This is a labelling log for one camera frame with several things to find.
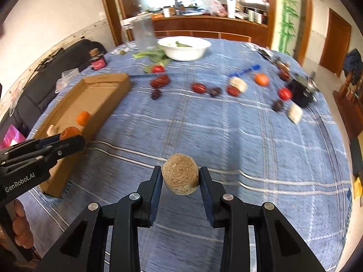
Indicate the dark purple date centre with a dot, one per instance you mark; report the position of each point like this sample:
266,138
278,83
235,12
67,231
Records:
215,91

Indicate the wooden counter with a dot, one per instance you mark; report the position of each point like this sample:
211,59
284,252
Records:
207,26

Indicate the clear plastic pitcher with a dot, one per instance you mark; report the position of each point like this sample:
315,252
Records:
138,33

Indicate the black sofa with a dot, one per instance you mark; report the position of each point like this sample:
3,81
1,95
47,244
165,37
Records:
40,90

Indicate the red cherry tomato right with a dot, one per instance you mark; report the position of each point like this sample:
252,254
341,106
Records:
284,94

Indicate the red cherry tomato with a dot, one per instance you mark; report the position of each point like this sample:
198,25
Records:
157,69
284,94

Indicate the dark jacket on railing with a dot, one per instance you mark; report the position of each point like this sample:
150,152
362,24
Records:
353,64

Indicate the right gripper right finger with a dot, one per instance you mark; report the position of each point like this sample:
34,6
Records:
278,245

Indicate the red cherry tomato left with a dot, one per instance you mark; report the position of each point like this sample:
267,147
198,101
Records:
157,69

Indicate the pink gift bag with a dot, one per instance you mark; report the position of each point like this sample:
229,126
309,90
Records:
11,138

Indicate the wooden stair railing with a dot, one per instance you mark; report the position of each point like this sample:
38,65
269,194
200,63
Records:
349,102

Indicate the blue marker pen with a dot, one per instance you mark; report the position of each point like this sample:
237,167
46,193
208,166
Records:
245,70

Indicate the dark plum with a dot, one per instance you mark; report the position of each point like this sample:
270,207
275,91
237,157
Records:
278,106

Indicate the clear plastic bag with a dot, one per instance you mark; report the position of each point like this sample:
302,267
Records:
66,77

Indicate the brown wooden door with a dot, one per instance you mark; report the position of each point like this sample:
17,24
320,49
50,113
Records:
336,44

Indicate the person's left hand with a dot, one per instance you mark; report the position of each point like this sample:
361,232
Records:
23,235

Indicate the black cylindrical device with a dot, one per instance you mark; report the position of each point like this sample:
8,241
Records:
303,89

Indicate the small dark jar pink label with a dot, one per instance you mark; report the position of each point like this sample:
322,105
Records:
97,59

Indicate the shallow cardboard tray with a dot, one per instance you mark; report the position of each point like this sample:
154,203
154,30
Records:
85,107

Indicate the dark red fruit far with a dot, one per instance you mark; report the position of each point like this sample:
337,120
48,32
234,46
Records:
284,75

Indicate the keys bunch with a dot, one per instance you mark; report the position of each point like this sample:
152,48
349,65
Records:
272,58

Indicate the red date right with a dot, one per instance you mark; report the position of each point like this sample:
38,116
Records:
233,91

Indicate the green leafy vegetable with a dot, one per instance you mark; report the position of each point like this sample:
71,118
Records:
155,56

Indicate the orange tangerine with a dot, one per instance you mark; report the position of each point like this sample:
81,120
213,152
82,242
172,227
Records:
82,118
261,79
69,132

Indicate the plastic bag on counter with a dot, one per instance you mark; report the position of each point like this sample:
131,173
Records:
215,8

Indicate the blue plaid tablecloth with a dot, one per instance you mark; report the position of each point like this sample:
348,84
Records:
258,154

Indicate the dark date small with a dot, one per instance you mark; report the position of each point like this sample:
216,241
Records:
156,94

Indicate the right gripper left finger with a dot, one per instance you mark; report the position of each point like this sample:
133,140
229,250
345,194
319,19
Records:
82,247

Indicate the red date centre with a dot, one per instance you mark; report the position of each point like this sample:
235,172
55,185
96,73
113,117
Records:
198,88

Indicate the beige cake piece round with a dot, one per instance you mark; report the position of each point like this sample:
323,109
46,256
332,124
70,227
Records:
180,174

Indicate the large red date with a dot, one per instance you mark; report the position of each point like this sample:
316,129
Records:
160,81

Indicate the white bowl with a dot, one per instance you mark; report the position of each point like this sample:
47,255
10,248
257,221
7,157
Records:
184,48

